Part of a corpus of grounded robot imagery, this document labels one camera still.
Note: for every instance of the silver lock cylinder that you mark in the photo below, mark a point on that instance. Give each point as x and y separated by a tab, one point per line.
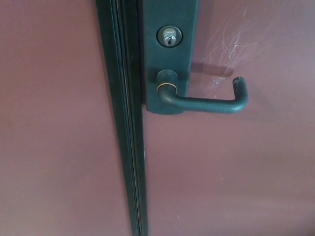
169	37

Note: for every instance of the maroon door leaf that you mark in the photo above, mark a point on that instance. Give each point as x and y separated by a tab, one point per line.
221	159
49	118

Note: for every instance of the black door edge strip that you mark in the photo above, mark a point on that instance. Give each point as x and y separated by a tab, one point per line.
135	98
115	98

